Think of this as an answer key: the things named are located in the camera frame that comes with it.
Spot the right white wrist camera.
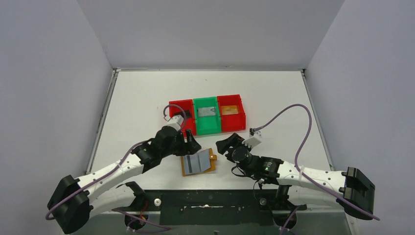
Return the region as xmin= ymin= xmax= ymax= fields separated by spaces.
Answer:
xmin=242 ymin=132 xmax=262 ymax=150

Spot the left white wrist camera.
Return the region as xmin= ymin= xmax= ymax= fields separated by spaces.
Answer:
xmin=166 ymin=115 xmax=184 ymax=131

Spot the left red bin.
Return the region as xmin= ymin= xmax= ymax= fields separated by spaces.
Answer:
xmin=168 ymin=99 xmax=197 ymax=139

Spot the red bin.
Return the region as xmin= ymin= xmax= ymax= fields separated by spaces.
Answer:
xmin=217 ymin=94 xmax=246 ymax=132
xmin=168 ymin=99 xmax=197 ymax=139

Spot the black card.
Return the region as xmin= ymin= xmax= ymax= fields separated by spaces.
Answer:
xmin=170 ymin=110 xmax=192 ymax=119

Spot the silver credit card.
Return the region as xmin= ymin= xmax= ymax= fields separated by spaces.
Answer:
xmin=185 ymin=155 xmax=200 ymax=174

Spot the gold card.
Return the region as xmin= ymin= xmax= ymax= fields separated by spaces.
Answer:
xmin=221 ymin=105 xmax=239 ymax=116

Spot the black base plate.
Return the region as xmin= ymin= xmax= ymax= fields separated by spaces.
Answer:
xmin=142 ymin=189 xmax=279 ymax=227

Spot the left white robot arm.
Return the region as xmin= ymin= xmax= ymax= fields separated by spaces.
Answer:
xmin=45 ymin=126 xmax=202 ymax=234

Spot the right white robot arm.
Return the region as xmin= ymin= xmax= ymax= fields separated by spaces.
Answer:
xmin=216 ymin=131 xmax=377 ymax=220

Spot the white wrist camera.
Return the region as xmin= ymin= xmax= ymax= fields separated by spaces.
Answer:
xmin=166 ymin=115 xmax=184 ymax=131
xmin=242 ymin=132 xmax=262 ymax=150

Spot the yellow leather card holder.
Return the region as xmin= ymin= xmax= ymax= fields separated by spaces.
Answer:
xmin=180 ymin=148 xmax=217 ymax=177

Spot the silver card in green bin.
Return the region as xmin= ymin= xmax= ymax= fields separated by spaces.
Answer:
xmin=197 ymin=106 xmax=216 ymax=117

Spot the green middle bin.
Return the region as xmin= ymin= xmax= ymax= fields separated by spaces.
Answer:
xmin=193 ymin=96 xmax=222 ymax=136

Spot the right red bin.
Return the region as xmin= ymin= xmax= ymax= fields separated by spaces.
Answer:
xmin=217 ymin=94 xmax=246 ymax=132

